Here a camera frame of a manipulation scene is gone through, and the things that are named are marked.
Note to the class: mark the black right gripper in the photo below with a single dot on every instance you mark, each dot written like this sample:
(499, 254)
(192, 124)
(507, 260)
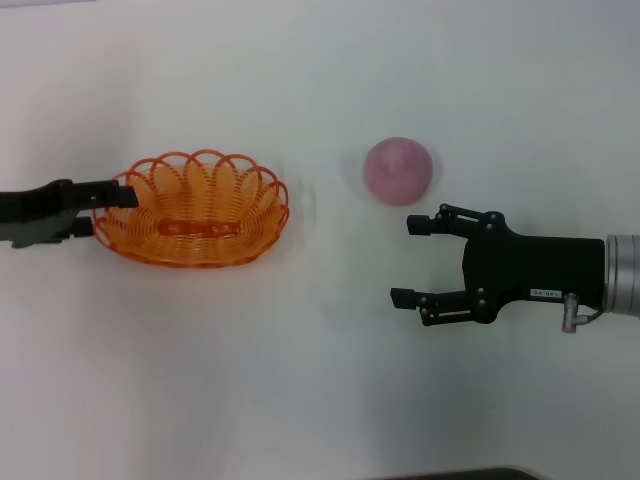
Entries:
(535, 270)

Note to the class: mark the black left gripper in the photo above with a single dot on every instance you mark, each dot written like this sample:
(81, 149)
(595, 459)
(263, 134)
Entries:
(35, 215)

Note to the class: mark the pink peach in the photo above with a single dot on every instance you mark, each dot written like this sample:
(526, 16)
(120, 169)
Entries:
(397, 170)

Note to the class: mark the orange plastic woven basket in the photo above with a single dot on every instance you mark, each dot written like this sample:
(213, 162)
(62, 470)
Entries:
(200, 245)

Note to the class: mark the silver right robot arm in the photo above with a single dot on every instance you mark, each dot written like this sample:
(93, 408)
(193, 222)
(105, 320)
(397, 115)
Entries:
(625, 275)

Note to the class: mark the dark curved robot part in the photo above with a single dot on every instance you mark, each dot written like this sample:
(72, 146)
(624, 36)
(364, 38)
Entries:
(465, 476)

